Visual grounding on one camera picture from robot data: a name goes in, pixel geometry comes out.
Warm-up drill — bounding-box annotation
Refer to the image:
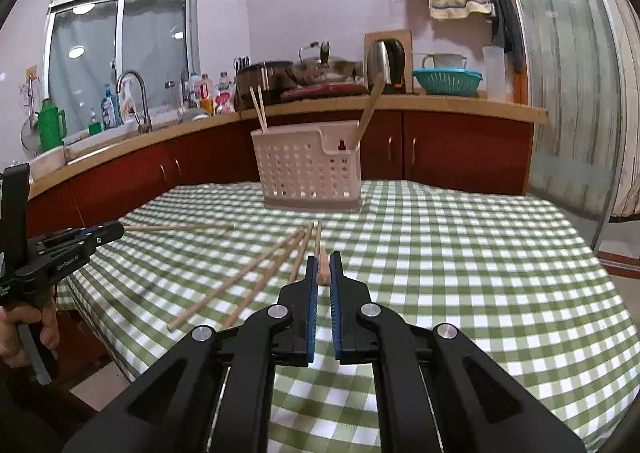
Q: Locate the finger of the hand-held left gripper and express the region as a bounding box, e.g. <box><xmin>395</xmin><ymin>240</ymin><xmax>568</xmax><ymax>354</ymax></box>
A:
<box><xmin>37</xmin><ymin>221</ymin><xmax>125</xmax><ymax>259</ymax></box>
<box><xmin>29</xmin><ymin>226</ymin><xmax>102</xmax><ymax>243</ymax></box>

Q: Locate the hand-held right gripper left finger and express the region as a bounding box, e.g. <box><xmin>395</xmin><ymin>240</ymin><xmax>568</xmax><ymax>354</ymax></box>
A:
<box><xmin>62</xmin><ymin>255</ymin><xmax>321</xmax><ymax>453</ymax></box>

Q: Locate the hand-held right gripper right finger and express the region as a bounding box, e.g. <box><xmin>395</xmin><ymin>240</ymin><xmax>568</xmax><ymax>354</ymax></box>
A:
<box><xmin>329</xmin><ymin>251</ymin><xmax>586</xmax><ymax>453</ymax></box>

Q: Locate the pile of wooden chopsticks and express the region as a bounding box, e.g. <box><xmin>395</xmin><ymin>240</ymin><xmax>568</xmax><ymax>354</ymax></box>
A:
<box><xmin>167</xmin><ymin>220</ymin><xmax>323</xmax><ymax>331</ymax></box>

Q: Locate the pink plastic utensil basket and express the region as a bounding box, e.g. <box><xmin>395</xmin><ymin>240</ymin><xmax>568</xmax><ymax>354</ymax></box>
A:
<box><xmin>250</xmin><ymin>120</ymin><xmax>365</xmax><ymax>214</ymax></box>

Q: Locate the person's left hand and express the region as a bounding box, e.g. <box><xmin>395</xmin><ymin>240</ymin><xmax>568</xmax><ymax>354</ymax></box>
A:
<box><xmin>0</xmin><ymin>304</ymin><xmax>61</xmax><ymax>369</ymax></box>

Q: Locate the steel kitchen sink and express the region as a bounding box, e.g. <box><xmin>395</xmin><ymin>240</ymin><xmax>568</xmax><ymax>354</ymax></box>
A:
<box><xmin>65</xmin><ymin>125</ymin><xmax>151</xmax><ymax>158</ymax></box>

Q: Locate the hanging metal skimmer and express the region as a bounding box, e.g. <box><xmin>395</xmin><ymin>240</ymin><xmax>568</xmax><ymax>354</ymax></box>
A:
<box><xmin>20</xmin><ymin>75</ymin><xmax>43</xmax><ymax>158</ymax></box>

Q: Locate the green thermos flask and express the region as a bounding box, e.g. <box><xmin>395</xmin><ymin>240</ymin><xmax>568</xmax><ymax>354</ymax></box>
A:
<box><xmin>37</xmin><ymin>99</ymin><xmax>67</xmax><ymax>154</ymax></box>

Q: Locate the green checked tablecloth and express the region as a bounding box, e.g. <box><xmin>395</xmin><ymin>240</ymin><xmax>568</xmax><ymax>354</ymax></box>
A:
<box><xmin>55</xmin><ymin>179</ymin><xmax>628</xmax><ymax>453</ymax></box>

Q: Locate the blue detergent bottle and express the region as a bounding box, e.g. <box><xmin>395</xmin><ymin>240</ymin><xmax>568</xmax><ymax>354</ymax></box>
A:
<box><xmin>101</xmin><ymin>84</ymin><xmax>118</xmax><ymax>130</ymax></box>

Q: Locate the white spray bottle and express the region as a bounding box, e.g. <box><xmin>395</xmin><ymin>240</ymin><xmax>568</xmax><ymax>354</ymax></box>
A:
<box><xmin>120</xmin><ymin>85</ymin><xmax>137</xmax><ymax>121</ymax></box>

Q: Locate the steel kitchen faucet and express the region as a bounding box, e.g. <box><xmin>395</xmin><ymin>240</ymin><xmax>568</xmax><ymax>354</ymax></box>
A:
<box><xmin>116</xmin><ymin>70</ymin><xmax>152</xmax><ymax>134</ymax></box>

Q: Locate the pink and white pouch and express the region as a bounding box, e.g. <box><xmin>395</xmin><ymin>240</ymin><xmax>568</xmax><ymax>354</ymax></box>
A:
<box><xmin>214</xmin><ymin>73</ymin><xmax>237</xmax><ymax>114</ymax></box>

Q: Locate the sliding kitchen window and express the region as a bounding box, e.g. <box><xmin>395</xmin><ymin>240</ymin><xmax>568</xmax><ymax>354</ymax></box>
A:
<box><xmin>47</xmin><ymin>0</ymin><xmax>201</xmax><ymax>134</ymax></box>

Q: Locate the red-brown kitchen cabinet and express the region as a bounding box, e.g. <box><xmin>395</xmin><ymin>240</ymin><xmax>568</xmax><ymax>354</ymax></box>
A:
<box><xmin>25</xmin><ymin>110</ymin><xmax>535</xmax><ymax>239</ymax></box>

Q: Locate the red induction cooker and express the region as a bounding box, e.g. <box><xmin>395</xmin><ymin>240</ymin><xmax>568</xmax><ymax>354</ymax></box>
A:
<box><xmin>280</xmin><ymin>83</ymin><xmax>368</xmax><ymax>101</ymax></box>

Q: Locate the steel rice cooker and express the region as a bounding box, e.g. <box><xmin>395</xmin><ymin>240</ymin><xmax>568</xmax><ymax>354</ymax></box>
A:
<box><xmin>235</xmin><ymin>61</ymin><xmax>296</xmax><ymax>108</ymax></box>

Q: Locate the beige kitchen countertop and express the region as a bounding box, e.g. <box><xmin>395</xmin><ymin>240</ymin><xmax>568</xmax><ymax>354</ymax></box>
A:
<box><xmin>27</xmin><ymin>93</ymin><xmax>548</xmax><ymax>198</ymax></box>

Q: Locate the steel wok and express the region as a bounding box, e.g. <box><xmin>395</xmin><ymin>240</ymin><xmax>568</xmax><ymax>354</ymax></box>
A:
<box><xmin>292</xmin><ymin>58</ymin><xmax>363</xmax><ymax>84</ymax></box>

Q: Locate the steel electric kettle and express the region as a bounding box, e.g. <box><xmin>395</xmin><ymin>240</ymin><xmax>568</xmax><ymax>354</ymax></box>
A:
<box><xmin>366</xmin><ymin>39</ymin><xmax>407</xmax><ymax>94</ymax></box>

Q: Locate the teal plastic colander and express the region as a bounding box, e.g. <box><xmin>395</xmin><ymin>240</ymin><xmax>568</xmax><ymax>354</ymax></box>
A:
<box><xmin>412</xmin><ymin>69</ymin><xmax>484</xmax><ymax>96</ymax></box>

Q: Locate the glass wok lid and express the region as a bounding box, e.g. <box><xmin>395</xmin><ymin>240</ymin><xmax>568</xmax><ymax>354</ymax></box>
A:
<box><xmin>299</xmin><ymin>41</ymin><xmax>332</xmax><ymax>64</ymax></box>

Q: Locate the white green mug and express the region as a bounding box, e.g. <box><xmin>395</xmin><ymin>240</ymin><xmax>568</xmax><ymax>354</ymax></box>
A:
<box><xmin>412</xmin><ymin>53</ymin><xmax>468</xmax><ymax>71</ymax></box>

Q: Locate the wooden cutting board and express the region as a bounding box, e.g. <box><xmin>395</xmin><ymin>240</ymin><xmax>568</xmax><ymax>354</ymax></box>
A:
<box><xmin>364</xmin><ymin>29</ymin><xmax>413</xmax><ymax>84</ymax></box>

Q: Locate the translucent plastic cup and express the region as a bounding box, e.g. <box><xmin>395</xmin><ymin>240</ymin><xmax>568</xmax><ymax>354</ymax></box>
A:
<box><xmin>482</xmin><ymin>45</ymin><xmax>507</xmax><ymax>101</ymax></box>

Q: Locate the frosted glass sliding door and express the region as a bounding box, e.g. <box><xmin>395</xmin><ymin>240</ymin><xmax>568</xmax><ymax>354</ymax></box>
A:
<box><xmin>492</xmin><ymin>0</ymin><xmax>626</xmax><ymax>218</ymax></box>

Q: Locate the dark hanging cloth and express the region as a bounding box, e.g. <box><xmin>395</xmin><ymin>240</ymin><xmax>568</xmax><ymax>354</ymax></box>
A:
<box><xmin>481</xmin><ymin>0</ymin><xmax>526</xmax><ymax>76</ymax></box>

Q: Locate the striped beige curtain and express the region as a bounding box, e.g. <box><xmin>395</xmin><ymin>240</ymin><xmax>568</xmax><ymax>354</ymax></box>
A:
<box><xmin>600</xmin><ymin>0</ymin><xmax>640</xmax><ymax>218</ymax></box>

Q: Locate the brown wooden door frame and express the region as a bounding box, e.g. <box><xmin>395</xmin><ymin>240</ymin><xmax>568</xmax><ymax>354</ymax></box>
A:
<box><xmin>477</xmin><ymin>0</ymin><xmax>640</xmax><ymax>279</ymax></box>

